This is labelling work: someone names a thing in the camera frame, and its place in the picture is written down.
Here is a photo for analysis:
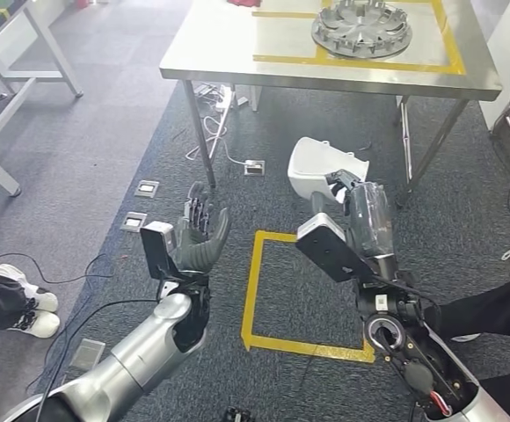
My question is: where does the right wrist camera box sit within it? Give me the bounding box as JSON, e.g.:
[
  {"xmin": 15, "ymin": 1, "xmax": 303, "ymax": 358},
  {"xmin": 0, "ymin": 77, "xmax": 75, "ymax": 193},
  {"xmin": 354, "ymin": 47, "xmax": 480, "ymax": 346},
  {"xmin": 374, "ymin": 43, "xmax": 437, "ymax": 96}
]
[{"xmin": 295, "ymin": 212, "xmax": 375, "ymax": 285}]

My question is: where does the black floor cable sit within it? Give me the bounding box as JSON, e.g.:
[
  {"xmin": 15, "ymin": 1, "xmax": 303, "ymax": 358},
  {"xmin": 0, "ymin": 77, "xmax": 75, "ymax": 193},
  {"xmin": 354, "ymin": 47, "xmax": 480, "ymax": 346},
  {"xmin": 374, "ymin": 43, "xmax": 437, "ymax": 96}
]
[{"xmin": 0, "ymin": 250, "xmax": 119, "ymax": 394}]

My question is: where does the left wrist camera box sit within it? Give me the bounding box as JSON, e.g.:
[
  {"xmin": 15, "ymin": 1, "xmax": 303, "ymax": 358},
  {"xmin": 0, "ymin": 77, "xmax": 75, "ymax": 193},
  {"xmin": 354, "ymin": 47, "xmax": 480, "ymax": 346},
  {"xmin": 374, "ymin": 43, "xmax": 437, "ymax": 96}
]
[{"xmin": 140, "ymin": 221, "xmax": 178, "ymax": 280}]

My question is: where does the white floor cable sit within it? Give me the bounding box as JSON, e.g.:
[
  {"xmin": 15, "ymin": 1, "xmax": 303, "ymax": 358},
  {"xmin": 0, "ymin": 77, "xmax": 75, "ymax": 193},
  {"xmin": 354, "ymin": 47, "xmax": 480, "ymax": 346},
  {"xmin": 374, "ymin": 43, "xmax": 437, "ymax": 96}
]
[{"xmin": 184, "ymin": 113, "xmax": 249, "ymax": 168}]

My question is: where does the white power strip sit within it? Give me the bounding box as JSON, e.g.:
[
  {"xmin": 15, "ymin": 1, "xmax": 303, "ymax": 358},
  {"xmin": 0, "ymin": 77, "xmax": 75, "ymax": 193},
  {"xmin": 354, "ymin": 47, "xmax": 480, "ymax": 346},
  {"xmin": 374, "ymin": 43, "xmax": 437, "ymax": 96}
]
[{"xmin": 193, "ymin": 83, "xmax": 234, "ymax": 113}]

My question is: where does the stainless steel workbench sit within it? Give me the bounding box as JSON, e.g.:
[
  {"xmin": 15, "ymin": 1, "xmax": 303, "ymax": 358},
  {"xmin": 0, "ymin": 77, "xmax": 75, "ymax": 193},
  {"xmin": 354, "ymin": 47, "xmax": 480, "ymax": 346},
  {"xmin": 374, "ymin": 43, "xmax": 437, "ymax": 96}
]
[{"xmin": 159, "ymin": 0, "xmax": 503, "ymax": 207}]

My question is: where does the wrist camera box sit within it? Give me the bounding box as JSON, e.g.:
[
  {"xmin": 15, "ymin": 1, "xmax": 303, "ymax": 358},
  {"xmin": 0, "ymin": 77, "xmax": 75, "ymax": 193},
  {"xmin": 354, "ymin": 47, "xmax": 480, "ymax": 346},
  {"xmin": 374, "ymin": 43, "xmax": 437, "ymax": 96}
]
[
  {"xmin": 295, "ymin": 212, "xmax": 375, "ymax": 285},
  {"xmin": 140, "ymin": 221, "xmax": 178, "ymax": 280}
]

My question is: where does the yellow floor tape square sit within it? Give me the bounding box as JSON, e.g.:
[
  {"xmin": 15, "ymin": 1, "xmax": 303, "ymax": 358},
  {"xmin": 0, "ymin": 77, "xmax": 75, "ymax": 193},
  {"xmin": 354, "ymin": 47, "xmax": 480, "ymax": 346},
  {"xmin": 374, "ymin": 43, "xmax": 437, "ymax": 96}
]
[{"xmin": 240, "ymin": 230, "xmax": 375, "ymax": 365}]

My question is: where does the green top white table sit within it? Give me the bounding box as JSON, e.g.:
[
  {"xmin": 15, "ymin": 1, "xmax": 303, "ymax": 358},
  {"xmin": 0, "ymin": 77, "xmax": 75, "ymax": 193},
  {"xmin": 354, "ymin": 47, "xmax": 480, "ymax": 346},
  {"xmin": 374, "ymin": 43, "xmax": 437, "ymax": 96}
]
[{"xmin": 0, "ymin": 0, "xmax": 84, "ymax": 196}]

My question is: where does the black robot torso piece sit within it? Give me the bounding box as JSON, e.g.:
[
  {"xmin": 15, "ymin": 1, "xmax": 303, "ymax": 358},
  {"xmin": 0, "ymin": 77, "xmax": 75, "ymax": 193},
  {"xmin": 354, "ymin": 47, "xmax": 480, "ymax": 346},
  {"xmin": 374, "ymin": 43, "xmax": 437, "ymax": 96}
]
[{"xmin": 222, "ymin": 407, "xmax": 254, "ymax": 422}]

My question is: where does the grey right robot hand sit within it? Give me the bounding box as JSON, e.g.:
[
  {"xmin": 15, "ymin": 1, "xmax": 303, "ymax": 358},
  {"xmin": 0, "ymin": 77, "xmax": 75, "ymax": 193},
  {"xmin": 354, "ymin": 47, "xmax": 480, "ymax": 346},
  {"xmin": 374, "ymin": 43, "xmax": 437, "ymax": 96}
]
[{"xmin": 310, "ymin": 169, "xmax": 395, "ymax": 260}]

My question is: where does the grey plastic wheel cover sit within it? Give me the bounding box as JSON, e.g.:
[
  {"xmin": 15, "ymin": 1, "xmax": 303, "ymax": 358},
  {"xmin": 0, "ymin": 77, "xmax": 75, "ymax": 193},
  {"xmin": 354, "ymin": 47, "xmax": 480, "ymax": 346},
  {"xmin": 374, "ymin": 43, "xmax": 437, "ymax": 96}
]
[{"xmin": 310, "ymin": 0, "xmax": 413, "ymax": 61}]

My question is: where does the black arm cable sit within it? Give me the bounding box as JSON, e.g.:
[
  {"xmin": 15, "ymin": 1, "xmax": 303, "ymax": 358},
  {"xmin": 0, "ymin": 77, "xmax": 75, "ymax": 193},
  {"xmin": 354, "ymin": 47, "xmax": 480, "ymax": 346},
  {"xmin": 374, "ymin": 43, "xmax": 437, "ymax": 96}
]
[{"xmin": 35, "ymin": 298, "xmax": 158, "ymax": 422}]

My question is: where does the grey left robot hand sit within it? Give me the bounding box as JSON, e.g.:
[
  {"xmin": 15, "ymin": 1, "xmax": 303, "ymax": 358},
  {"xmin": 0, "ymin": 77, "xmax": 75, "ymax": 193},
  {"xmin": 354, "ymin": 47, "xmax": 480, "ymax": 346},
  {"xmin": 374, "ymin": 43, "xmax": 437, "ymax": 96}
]
[{"xmin": 175, "ymin": 181, "xmax": 232, "ymax": 273}]

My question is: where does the white side desk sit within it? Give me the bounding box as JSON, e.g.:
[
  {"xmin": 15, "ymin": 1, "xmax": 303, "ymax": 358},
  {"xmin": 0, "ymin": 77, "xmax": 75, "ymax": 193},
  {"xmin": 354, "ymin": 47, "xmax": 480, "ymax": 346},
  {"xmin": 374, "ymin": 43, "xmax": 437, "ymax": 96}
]
[{"xmin": 479, "ymin": 0, "xmax": 510, "ymax": 132}]

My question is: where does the white curved plastic part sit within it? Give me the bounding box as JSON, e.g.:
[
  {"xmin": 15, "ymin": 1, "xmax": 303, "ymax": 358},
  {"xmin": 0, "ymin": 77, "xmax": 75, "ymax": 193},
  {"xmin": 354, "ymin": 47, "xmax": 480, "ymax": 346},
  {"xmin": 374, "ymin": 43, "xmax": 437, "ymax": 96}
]
[{"xmin": 287, "ymin": 136, "xmax": 370, "ymax": 205}]

